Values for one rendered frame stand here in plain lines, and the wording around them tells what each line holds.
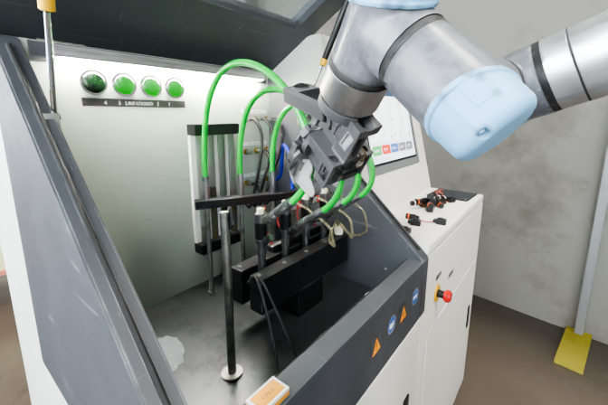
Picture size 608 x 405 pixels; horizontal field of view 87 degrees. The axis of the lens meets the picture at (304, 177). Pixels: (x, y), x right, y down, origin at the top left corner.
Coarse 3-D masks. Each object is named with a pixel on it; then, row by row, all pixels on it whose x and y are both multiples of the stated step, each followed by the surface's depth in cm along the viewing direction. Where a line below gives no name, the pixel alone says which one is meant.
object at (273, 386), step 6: (270, 384) 43; (276, 384) 43; (264, 390) 42; (270, 390) 42; (276, 390) 42; (258, 396) 41; (264, 396) 41; (270, 396) 41; (282, 396) 41; (258, 402) 40; (264, 402) 40; (276, 402) 41
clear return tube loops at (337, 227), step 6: (330, 192) 90; (318, 198) 84; (342, 198) 88; (300, 204) 78; (348, 216) 80; (324, 222) 74; (336, 222) 89; (366, 222) 85; (330, 228) 74; (336, 228) 90; (342, 228) 88; (366, 228) 86; (330, 234) 82; (336, 234) 91; (348, 234) 85; (354, 234) 86; (360, 234) 87; (330, 240) 79
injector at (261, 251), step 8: (256, 216) 69; (256, 224) 70; (264, 224) 70; (256, 232) 70; (264, 232) 70; (256, 240) 71; (264, 240) 70; (264, 248) 71; (264, 256) 71; (264, 264) 72
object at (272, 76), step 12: (240, 60) 63; (264, 72) 58; (216, 84) 72; (276, 84) 56; (204, 108) 76; (204, 120) 77; (300, 120) 53; (204, 132) 78; (204, 144) 79; (204, 156) 80; (204, 168) 80; (204, 180) 81; (300, 192) 56
